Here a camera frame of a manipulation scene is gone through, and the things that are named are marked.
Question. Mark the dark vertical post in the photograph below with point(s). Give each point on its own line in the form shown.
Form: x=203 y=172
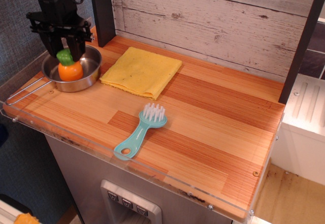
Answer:
x=306 y=36
x=104 y=21

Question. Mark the yellow object bottom left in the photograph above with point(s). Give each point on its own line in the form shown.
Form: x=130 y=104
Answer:
x=26 y=218

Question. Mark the dark vertical post right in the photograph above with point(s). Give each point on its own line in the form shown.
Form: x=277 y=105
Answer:
x=306 y=36

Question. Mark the dark vertical post left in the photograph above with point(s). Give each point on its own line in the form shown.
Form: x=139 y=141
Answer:
x=104 y=21

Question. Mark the silver toy fridge cabinet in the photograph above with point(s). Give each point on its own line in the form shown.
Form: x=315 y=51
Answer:
x=109 y=191

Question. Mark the orange and green toy carrot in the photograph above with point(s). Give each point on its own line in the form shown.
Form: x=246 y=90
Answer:
x=68 y=69

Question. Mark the teal brush with white bristles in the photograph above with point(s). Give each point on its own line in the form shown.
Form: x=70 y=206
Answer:
x=151 y=117

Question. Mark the silver pan with wire handle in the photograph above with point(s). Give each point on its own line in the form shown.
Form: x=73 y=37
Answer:
x=90 y=62

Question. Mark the yellow folded cloth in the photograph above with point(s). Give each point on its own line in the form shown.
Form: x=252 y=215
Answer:
x=141 y=72

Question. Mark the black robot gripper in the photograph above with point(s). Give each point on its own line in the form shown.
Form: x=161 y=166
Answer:
x=59 y=19

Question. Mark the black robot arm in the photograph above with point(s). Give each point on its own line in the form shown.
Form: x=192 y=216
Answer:
x=59 y=19

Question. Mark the clear acrylic table guard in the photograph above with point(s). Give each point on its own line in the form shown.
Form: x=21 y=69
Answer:
x=214 y=155

